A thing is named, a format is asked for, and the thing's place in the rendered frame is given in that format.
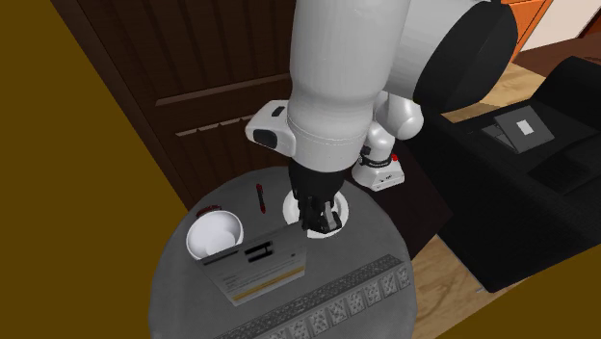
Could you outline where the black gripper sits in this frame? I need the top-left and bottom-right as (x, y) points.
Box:
(287, 161), (352, 235)

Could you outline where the white plate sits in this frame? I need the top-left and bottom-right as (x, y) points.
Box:
(281, 186), (350, 240)

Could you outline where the round grey table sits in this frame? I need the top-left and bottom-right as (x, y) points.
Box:
(148, 166), (420, 339)

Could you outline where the red pen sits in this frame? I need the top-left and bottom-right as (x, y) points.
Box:
(254, 183), (268, 215)

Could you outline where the grey printed flat box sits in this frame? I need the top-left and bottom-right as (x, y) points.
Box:
(196, 223), (309, 308)

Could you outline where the dark robot stand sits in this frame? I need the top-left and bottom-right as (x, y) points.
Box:
(346, 139), (455, 260)

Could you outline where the white bowl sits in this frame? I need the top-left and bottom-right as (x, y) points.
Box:
(185, 209), (246, 261)

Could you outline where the small red flat object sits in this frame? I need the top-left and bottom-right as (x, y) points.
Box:
(195, 203), (223, 219)

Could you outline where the dark wooden door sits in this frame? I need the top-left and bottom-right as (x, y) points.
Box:
(50, 0), (301, 211)

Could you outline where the black sofa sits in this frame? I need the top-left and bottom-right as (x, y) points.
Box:
(406, 55), (601, 295)

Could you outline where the grey laptop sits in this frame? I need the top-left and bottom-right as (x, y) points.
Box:
(480, 104), (557, 156)

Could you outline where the orange cabinet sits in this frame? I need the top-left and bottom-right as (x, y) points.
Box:
(499, 0), (556, 63)

